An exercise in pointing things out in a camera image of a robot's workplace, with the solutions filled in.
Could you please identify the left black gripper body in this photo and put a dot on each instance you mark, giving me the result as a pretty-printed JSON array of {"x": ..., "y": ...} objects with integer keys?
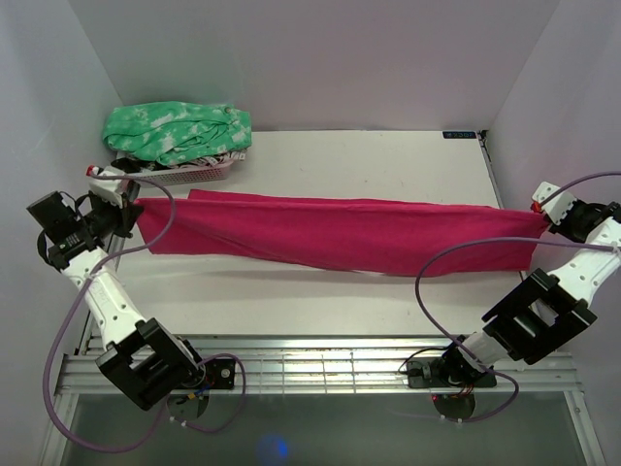
[{"x": 108, "y": 218}]

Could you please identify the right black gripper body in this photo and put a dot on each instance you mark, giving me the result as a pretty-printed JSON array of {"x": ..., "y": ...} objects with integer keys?
[{"x": 577, "y": 223}]

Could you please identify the pink trousers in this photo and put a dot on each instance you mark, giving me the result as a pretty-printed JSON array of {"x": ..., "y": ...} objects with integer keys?
[{"x": 389, "y": 237}]

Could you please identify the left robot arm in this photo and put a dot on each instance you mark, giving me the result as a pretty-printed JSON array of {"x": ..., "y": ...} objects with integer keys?
[{"x": 142, "y": 359}]

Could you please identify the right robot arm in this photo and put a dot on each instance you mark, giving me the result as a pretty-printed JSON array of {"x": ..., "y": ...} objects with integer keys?
[{"x": 547, "y": 309}]

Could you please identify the black white clothes in basket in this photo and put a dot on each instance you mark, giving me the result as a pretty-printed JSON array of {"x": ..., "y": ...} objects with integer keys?
[{"x": 130, "y": 164}]

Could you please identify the green white patterned garment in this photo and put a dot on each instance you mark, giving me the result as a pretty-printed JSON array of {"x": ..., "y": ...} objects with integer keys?
[{"x": 173, "y": 133}]

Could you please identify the white plastic basket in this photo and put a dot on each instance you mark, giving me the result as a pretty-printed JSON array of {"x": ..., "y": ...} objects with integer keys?
[{"x": 187, "y": 175}]

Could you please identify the blue table label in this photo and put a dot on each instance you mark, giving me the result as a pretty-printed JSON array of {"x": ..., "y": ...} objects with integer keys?
[{"x": 460, "y": 135}]

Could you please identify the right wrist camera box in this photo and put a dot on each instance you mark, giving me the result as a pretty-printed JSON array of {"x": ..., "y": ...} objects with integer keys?
[{"x": 555, "y": 203}]

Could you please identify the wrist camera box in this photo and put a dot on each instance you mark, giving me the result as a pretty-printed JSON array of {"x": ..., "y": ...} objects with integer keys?
[
  {"x": 108, "y": 184},
  {"x": 555, "y": 203}
]

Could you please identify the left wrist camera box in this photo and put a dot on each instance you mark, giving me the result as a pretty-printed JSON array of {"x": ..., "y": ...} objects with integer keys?
[{"x": 108, "y": 184}]

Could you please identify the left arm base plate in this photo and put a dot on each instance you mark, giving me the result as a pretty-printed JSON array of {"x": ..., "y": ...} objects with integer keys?
[{"x": 218, "y": 374}]

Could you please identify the aluminium front rail frame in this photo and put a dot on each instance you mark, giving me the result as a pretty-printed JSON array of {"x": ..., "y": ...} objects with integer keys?
[{"x": 298, "y": 330}]

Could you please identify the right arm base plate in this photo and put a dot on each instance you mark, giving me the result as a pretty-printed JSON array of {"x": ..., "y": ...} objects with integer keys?
[{"x": 435, "y": 372}]

